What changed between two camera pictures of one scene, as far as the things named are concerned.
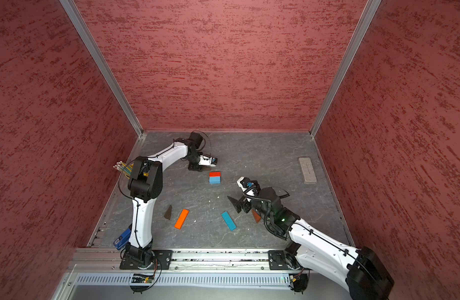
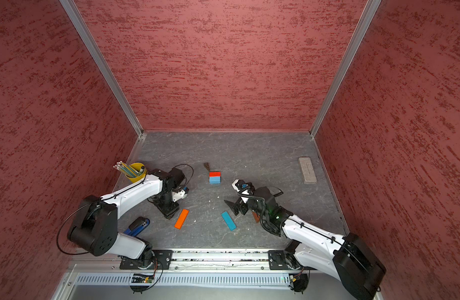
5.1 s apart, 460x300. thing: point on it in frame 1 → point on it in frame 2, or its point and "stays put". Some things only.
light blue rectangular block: (214, 180) stays put
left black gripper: (198, 167) → (167, 212)
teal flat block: (229, 220) stays put
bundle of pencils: (125, 169) stays put
